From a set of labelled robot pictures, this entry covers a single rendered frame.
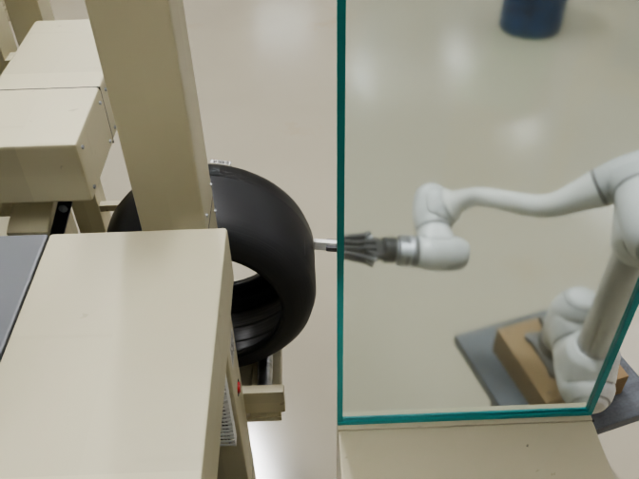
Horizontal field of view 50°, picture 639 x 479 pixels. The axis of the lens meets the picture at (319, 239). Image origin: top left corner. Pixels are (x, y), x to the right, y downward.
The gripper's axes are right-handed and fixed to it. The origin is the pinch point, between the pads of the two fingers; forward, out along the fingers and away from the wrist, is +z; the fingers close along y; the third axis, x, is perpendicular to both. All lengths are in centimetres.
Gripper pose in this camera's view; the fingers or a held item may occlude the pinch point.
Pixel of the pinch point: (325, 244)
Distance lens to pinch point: 194.3
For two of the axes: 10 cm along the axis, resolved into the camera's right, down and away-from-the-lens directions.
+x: -1.2, 7.5, 6.6
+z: -9.9, -0.7, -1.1
